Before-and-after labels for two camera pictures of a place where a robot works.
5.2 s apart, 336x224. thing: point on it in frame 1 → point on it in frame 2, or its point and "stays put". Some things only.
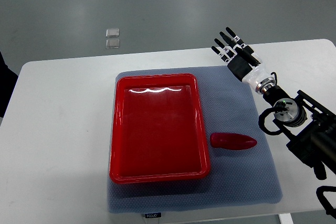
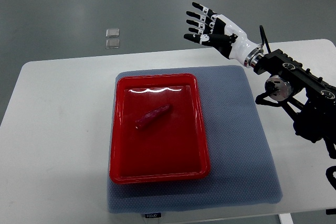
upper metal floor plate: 112,32 stays put
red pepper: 231,141 → 152,116
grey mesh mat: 237,177 stays put
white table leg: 285,219 stays put
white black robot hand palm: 241,70 → 238,49
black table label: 153,215 stays put
